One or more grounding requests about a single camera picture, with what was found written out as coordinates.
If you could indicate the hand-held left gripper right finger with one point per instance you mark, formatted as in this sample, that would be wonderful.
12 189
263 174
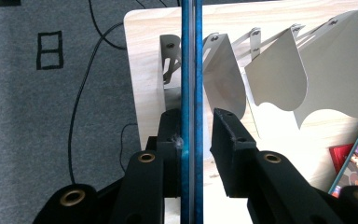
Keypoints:
233 149

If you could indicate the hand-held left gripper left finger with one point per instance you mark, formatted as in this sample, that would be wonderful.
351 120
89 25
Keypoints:
169 149

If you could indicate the blue monster picture book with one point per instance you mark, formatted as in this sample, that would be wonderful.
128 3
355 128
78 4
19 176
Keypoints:
186 93

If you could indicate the white expandable book rack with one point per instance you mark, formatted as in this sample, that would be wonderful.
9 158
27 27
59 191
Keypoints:
276 81

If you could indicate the black stand with base plate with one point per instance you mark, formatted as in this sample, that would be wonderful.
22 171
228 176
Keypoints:
4 3

